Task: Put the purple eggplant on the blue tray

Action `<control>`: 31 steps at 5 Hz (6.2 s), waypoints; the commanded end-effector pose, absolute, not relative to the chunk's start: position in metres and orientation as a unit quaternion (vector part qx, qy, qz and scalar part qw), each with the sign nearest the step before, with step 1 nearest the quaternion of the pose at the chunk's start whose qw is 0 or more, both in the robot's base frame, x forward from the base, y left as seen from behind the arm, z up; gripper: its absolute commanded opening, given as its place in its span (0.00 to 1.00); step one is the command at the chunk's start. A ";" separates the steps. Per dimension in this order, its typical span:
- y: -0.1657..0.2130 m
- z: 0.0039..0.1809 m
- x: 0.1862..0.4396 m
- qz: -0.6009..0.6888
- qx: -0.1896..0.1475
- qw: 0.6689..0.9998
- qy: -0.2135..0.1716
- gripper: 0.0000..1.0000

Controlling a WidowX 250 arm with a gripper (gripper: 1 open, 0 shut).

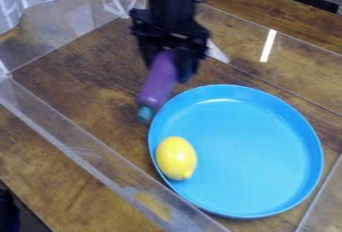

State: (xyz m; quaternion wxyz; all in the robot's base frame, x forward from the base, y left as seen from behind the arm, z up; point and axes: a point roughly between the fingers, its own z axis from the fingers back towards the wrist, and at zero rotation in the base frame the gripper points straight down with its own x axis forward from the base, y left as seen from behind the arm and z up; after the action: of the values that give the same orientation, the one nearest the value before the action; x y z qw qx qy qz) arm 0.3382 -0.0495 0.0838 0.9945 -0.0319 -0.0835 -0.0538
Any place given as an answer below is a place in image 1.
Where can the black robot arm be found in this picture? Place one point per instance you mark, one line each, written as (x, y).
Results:
(165, 26)

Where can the clear acrylic enclosure wall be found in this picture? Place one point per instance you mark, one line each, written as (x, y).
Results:
(73, 148)

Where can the yellow toy lemon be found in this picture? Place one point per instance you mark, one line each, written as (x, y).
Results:
(176, 158)

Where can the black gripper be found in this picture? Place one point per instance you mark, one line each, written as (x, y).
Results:
(165, 25)

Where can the blue round tray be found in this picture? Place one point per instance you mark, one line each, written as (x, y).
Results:
(259, 153)

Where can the purple toy eggplant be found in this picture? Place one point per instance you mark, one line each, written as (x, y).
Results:
(157, 86)

